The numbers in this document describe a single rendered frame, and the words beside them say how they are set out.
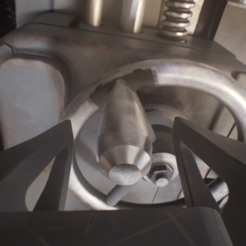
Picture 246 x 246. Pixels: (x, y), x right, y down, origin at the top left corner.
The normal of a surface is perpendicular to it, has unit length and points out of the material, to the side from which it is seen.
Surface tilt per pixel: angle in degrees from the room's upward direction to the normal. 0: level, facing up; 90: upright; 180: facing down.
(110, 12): 90
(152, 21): 90
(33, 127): 90
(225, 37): 90
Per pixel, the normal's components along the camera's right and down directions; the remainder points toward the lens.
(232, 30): 0.03, 0.57
